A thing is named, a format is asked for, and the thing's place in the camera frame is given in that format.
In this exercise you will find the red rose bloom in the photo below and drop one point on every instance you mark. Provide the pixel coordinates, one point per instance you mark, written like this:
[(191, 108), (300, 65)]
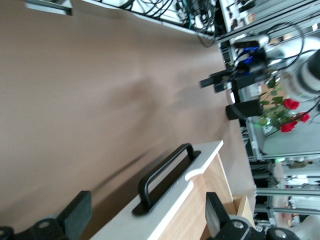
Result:
[(303, 117), (291, 103), (288, 127)]

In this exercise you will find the white drawer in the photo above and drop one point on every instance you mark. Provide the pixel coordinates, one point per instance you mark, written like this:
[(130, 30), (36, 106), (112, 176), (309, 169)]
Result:
[(172, 200)]

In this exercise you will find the grey metal bracket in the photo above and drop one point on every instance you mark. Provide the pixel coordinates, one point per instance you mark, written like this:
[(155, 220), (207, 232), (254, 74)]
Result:
[(50, 6)]

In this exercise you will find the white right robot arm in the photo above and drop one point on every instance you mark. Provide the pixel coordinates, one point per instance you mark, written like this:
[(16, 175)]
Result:
[(310, 70)]

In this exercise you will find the black rounded object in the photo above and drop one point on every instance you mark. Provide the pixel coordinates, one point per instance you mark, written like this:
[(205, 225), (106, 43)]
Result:
[(245, 110)]

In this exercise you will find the green rose foliage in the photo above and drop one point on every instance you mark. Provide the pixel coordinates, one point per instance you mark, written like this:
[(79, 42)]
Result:
[(277, 100)]

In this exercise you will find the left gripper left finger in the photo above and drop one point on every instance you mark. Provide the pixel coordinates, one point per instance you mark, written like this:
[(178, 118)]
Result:
[(77, 212)]

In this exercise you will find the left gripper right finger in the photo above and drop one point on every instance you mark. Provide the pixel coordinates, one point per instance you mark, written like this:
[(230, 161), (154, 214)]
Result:
[(215, 215)]

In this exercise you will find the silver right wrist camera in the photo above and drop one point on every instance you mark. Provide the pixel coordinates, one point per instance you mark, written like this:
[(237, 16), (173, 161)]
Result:
[(250, 42)]

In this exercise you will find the aluminium frame rack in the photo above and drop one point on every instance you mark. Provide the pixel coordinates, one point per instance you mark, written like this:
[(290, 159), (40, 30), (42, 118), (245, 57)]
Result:
[(262, 15)]

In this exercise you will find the wooden drawer cabinet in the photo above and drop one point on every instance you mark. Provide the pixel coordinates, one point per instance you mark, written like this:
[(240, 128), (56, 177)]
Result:
[(220, 185)]

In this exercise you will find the brown table cover sheet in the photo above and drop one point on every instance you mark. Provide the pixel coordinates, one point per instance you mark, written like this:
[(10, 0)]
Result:
[(75, 87)]

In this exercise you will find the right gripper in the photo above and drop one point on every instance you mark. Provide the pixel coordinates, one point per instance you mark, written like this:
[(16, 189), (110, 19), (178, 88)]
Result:
[(252, 65)]

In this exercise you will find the aluminium profile frame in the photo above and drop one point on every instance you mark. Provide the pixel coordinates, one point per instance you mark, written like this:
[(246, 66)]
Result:
[(287, 191)]

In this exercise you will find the grey metal enclosure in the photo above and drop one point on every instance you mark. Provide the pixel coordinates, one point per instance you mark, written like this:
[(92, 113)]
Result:
[(257, 140)]

